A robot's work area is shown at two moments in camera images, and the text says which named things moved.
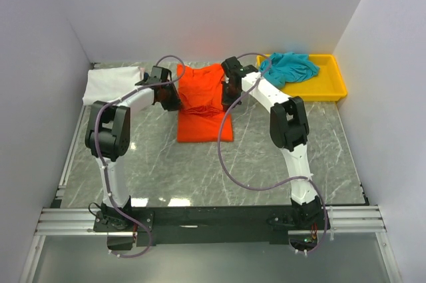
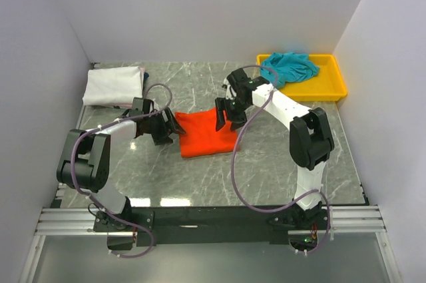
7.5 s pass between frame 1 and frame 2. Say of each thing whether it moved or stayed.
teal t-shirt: stayed
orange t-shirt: moved
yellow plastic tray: stayed
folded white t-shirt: stayed
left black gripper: moved
